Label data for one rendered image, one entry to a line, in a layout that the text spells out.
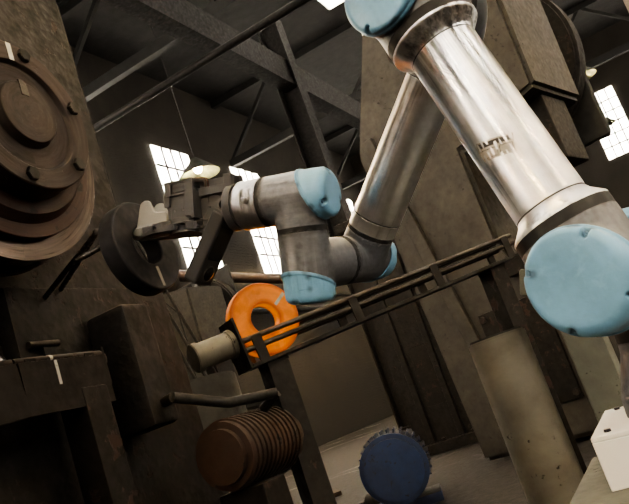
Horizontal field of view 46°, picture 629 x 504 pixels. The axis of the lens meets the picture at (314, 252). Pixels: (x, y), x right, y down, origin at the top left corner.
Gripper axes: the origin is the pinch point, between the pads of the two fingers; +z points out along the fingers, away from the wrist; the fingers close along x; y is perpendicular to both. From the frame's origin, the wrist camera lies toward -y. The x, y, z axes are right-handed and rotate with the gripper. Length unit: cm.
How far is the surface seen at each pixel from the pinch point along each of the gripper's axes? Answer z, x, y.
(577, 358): -58, -58, -27
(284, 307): -2.8, -42.9, -11.7
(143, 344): 14.3, -17.5, -17.0
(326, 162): 340, -830, 219
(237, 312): 3.4, -34.2, -12.1
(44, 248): 20.0, 0.4, 0.8
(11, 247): 19.9, 7.6, 0.5
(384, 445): 38, -194, -65
